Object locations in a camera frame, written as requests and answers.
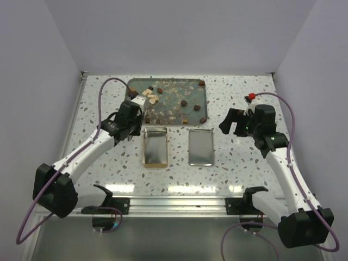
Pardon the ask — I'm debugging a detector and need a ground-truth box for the blue floral serving tray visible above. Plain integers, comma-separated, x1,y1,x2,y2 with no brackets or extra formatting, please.
128,78,208,126

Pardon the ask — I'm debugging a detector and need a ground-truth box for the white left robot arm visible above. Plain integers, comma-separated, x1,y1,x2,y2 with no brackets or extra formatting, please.
33,96,146,218

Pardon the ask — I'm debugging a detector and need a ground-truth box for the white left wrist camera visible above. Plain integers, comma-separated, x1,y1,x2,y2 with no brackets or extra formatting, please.
131,96,147,107

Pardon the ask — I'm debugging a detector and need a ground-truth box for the gold tin box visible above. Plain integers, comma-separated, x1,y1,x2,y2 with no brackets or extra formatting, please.
142,127,168,169

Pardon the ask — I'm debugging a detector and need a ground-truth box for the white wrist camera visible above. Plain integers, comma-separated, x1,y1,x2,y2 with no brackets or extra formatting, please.
131,96,147,107
244,93,263,115

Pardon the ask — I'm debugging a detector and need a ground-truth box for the aluminium front rail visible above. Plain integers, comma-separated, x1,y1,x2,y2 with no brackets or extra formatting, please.
105,196,263,218

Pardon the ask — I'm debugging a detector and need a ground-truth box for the purple cable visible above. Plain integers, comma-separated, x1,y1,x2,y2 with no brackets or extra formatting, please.
15,77,136,244
220,92,340,261

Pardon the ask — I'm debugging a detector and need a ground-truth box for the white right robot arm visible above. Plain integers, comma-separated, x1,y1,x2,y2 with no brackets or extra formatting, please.
219,104,334,248

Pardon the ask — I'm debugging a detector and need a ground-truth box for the white square chocolate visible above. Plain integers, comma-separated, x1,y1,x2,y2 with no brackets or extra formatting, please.
142,89,153,96

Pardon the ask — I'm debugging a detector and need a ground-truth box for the dark chocolate left pair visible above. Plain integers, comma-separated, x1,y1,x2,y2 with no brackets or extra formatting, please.
130,92,138,98

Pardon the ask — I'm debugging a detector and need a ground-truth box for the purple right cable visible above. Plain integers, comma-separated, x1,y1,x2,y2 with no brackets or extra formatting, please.
220,92,340,261

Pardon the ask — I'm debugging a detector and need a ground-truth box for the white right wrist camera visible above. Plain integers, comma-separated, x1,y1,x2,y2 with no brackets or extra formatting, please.
244,93,263,115

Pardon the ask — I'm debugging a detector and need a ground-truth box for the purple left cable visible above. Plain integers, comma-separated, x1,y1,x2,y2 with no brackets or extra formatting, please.
15,77,136,244

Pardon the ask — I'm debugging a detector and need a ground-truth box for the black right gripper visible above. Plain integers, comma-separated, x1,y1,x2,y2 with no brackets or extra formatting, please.
219,108,260,138

